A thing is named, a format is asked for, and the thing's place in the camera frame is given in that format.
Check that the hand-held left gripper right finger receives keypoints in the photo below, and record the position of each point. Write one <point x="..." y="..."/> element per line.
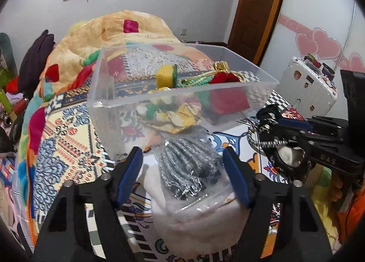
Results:
<point x="236" y="178"/>

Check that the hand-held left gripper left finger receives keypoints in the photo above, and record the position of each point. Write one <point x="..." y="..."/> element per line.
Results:
<point x="129" y="175"/>

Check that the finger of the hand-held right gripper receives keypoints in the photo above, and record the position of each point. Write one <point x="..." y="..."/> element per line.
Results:
<point x="305" y="139"/>
<point x="293" y="123"/>

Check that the clear bag of grey scourers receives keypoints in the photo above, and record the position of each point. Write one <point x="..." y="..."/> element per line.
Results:
<point x="185" y="171"/>

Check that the clear plastic box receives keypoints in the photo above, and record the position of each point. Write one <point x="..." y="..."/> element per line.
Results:
<point x="114" y="125"/>

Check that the person's right hand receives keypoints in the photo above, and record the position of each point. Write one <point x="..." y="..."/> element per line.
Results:
<point x="336" y="185"/>

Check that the white hard-shell suitcase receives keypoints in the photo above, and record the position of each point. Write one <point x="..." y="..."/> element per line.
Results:
<point x="308" y="91"/>

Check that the white fluffy cloth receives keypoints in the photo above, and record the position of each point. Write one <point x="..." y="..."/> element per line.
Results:
<point x="199" y="230"/>

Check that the red green cloth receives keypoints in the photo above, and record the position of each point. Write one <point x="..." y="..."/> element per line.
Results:
<point x="228" y="102"/>

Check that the patterned bed sheet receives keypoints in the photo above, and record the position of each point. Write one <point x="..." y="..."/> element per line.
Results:
<point x="71" y="136"/>

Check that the yellow floral cloth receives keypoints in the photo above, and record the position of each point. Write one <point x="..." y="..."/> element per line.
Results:
<point x="176" y="118"/>

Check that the orange garment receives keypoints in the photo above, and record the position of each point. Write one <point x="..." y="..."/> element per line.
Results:
<point x="353" y="222"/>

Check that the red pouch with gold trim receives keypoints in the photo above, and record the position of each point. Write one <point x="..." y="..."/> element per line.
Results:
<point x="225" y="75"/>

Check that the yellow green sponge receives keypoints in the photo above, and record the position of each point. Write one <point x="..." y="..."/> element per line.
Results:
<point x="166" y="77"/>

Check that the brown wooden door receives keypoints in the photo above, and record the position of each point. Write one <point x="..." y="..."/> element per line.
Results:
<point x="256" y="8"/>

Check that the green bottle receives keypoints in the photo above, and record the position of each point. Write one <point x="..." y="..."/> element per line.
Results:
<point x="5" y="102"/>

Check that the orange patchwork quilt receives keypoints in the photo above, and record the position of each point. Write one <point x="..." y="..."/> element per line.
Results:
<point x="114" y="31"/>

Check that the dark purple garment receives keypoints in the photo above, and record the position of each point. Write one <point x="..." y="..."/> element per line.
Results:
<point x="37" y="57"/>

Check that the pink heart wall decal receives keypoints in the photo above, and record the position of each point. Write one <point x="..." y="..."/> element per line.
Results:
<point x="325" y="45"/>

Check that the white wall socket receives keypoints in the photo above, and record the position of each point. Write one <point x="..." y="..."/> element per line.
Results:
<point x="183" y="32"/>

